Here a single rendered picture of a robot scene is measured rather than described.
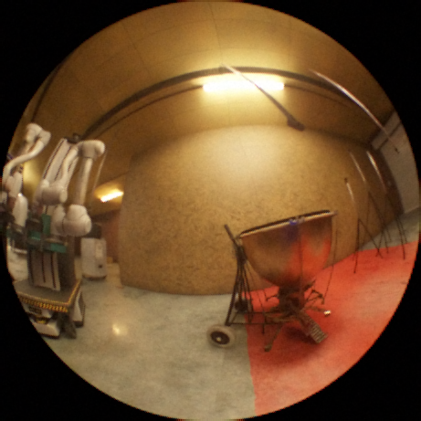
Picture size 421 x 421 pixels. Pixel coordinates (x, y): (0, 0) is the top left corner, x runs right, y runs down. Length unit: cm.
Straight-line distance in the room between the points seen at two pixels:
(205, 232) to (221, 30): 326
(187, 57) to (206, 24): 71
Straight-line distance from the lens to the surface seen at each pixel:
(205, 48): 253
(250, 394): 78
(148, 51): 262
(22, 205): 136
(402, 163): 674
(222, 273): 189
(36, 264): 150
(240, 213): 191
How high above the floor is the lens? 72
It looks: 17 degrees up
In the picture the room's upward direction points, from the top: 6 degrees counter-clockwise
